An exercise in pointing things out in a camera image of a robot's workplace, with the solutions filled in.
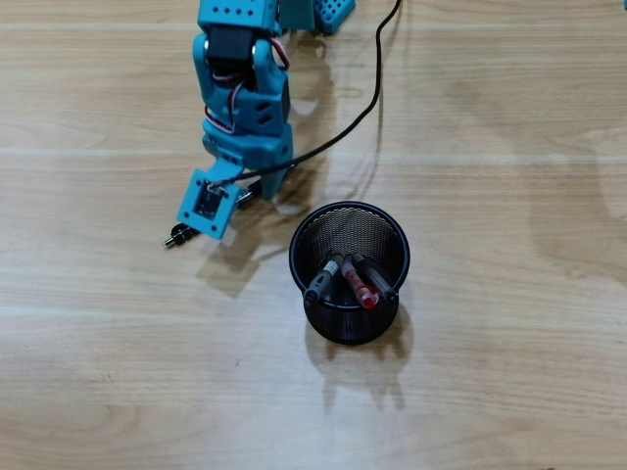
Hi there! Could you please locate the black mesh pen holder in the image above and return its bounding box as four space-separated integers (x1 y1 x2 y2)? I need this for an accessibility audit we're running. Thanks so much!
287 200 411 347

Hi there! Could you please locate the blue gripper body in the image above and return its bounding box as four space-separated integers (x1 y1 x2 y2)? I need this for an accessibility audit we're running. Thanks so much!
219 121 295 172

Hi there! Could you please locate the clear pen with black cap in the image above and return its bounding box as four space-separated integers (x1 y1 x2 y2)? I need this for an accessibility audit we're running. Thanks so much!
353 253 401 304

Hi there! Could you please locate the clear pen with grey grip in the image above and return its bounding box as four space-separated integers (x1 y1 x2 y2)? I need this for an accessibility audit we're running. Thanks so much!
302 252 344 307

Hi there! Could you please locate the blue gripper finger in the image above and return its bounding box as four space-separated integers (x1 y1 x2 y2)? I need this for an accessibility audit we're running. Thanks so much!
201 121 222 161
258 164 295 200

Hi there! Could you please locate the red pen with white grip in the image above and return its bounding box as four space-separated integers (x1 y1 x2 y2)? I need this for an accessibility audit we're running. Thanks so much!
340 254 381 312

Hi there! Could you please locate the thin white red servo wire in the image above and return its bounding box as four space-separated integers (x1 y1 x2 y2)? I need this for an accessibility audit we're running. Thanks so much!
203 80 246 136

